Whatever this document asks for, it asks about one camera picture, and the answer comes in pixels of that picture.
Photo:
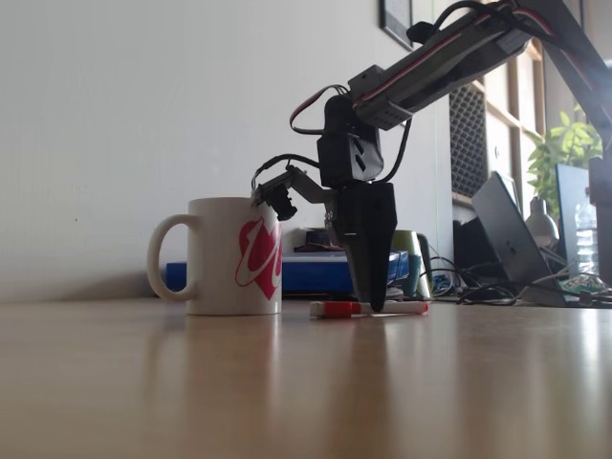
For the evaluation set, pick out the dark perforated panel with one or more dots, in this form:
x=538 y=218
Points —
x=468 y=143

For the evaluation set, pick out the white desk lamp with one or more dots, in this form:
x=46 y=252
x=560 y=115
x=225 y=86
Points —
x=542 y=225

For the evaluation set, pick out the white pen with red cap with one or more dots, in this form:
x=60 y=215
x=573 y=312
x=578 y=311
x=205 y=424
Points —
x=334 y=310

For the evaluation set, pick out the flat blue box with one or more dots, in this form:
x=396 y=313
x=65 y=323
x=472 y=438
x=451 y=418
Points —
x=311 y=275

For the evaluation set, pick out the small black box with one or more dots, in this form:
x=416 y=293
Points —
x=315 y=237

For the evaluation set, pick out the green circuit board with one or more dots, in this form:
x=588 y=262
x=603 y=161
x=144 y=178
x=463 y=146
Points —
x=581 y=284

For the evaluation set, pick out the white mug with red heart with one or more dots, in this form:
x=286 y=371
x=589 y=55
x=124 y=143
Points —
x=215 y=258

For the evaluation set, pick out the large black picture frame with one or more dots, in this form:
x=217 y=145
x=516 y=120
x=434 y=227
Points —
x=394 y=19

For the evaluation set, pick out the green leafy plant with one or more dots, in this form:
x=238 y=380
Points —
x=569 y=143

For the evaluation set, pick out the dark computer monitor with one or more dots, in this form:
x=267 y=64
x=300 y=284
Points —
x=569 y=215

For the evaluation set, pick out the green cup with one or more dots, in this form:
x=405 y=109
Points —
x=406 y=241

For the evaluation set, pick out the black camera on grey mount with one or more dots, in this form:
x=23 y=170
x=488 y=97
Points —
x=284 y=201

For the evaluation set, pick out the wooden shelf frame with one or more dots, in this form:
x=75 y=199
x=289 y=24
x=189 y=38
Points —
x=514 y=124

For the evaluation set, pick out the clear plastic water bottle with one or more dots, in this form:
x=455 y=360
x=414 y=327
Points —
x=585 y=239

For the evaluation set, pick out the grey open laptop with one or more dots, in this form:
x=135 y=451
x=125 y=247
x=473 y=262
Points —
x=511 y=229

